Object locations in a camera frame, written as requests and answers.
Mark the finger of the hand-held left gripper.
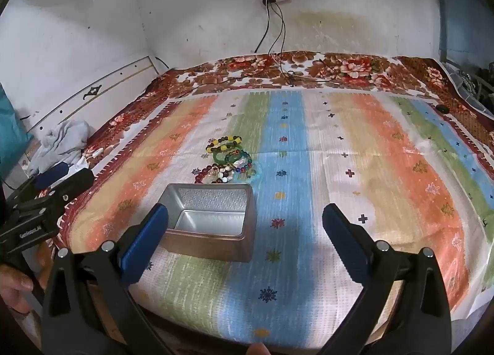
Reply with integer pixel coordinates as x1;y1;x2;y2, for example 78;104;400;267
17;168;95;220
8;161;69;201

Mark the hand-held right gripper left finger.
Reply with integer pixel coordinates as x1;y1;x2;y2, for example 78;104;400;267
42;204;170;355

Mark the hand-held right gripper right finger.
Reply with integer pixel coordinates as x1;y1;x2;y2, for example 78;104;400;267
320;203;453;355

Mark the copper metal tin box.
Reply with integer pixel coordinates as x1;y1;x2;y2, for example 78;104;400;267
163;183;256;263

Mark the pile of bead bracelets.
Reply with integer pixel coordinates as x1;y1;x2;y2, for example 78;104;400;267
193;134;258;185

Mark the person's left hand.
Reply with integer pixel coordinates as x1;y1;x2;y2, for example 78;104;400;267
0;265;35;317

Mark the grey cloth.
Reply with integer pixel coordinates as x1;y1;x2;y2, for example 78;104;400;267
27;120;92;177

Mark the teal bag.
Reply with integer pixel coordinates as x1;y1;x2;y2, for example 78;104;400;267
0;83;35;176

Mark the striped woven blanket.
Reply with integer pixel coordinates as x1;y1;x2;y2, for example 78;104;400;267
64;89;494;348

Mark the white headboard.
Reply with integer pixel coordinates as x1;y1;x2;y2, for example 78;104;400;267
23;55;171;155

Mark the blue curtain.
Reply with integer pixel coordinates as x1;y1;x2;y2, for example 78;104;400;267
435;0;494;70

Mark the black cable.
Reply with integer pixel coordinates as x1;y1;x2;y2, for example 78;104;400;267
270;3;337;86
254;4;271;53

